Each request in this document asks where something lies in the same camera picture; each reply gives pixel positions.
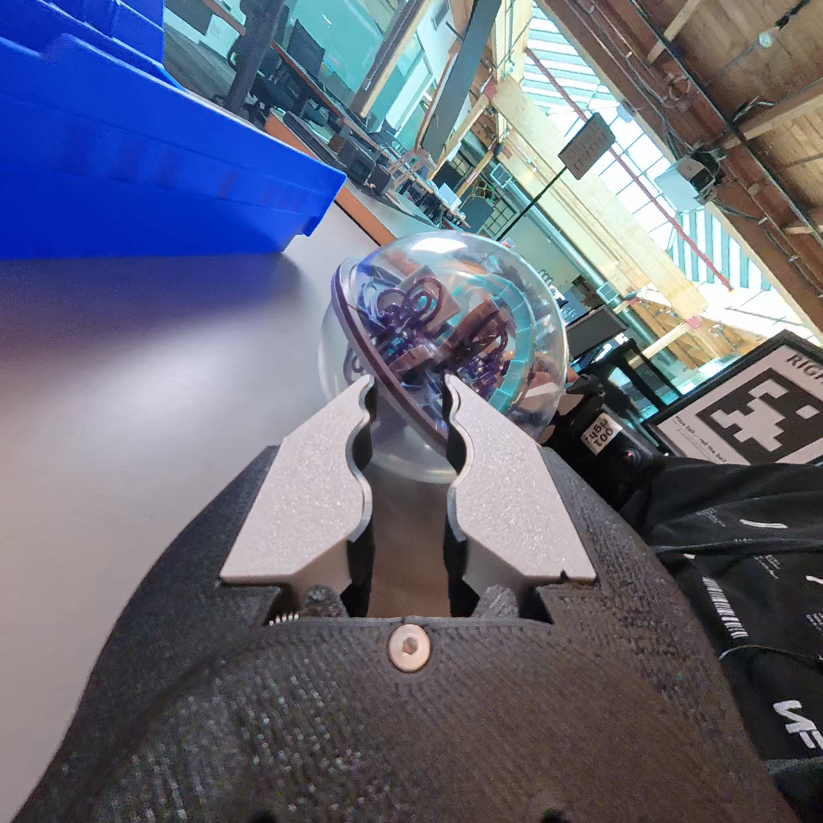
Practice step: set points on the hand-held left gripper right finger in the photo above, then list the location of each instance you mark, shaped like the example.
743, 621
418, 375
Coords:
521, 514

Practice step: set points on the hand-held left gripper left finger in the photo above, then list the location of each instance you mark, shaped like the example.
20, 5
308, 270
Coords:
296, 508

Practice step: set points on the clear plastic maze ball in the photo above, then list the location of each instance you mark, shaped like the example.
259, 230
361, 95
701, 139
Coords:
450, 308

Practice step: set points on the black mesh office chair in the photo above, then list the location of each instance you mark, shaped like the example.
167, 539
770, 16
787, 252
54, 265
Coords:
636, 379

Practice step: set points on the black framed standing board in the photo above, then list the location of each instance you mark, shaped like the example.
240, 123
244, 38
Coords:
595, 334

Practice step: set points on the black framed marker sign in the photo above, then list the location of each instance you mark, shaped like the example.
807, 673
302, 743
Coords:
752, 411

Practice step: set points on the grey ceiling junction box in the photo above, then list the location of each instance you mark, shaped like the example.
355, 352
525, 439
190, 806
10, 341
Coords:
688, 180

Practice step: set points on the black pole stand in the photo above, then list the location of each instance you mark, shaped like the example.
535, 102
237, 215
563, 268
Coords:
585, 154

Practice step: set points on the grey desk with orange edge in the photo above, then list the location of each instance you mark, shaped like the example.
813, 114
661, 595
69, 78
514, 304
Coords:
373, 212

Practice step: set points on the black battery charger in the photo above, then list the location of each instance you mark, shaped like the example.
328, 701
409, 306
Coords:
355, 161

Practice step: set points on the wooden stand with board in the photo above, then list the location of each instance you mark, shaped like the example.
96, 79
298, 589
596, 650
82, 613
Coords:
460, 77

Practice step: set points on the blue plastic bin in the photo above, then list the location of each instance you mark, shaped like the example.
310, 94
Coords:
128, 141

